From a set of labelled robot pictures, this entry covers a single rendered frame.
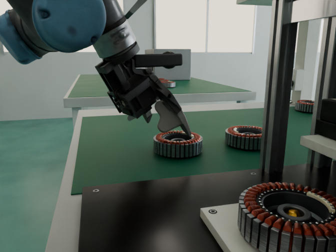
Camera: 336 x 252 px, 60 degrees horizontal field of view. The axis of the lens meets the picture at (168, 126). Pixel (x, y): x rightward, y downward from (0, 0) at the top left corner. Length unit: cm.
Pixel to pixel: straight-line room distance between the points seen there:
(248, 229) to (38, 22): 30
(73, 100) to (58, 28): 126
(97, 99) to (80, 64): 316
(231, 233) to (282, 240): 6
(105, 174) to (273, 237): 35
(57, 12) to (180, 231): 27
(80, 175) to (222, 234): 32
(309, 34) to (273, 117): 92
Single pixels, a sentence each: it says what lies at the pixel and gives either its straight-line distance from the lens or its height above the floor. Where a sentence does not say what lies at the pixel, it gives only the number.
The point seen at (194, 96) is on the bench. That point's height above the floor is 73.
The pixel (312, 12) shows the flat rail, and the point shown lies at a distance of 46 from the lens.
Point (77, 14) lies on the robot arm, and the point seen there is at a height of 101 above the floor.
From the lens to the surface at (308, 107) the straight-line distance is 122.
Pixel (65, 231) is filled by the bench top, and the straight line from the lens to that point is 42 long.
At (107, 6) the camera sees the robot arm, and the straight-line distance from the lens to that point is 51.
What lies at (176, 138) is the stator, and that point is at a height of 77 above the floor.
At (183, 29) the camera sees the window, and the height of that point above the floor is 136.
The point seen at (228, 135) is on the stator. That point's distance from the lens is 71.
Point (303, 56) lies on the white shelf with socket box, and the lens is 139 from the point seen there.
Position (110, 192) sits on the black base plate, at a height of 77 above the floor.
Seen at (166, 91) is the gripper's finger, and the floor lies 90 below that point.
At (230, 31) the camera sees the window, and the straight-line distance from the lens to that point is 524.
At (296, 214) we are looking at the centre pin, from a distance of 34.
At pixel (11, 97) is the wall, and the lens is 490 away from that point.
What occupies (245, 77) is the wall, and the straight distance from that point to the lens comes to 540.
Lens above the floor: 97
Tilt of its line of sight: 14 degrees down
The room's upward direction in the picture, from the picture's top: straight up
